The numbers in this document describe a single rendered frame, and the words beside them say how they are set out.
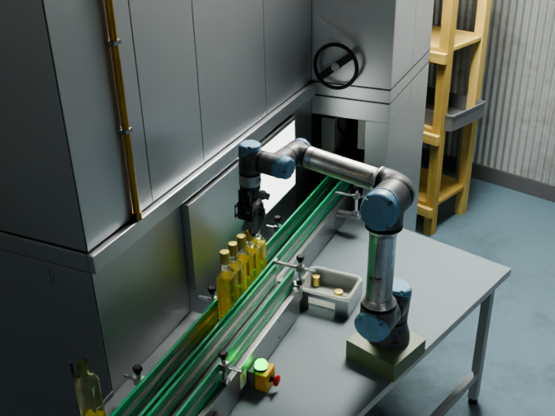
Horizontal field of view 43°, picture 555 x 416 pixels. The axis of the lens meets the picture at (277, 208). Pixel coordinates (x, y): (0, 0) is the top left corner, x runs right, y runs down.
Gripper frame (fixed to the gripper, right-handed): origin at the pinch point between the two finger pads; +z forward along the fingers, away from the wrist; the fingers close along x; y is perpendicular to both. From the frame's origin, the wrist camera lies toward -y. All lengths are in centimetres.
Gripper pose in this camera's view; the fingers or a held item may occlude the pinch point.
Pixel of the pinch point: (253, 232)
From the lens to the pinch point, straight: 248.7
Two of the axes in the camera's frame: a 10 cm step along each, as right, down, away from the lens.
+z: 0.0, 8.7, 4.9
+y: -4.6, 4.3, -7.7
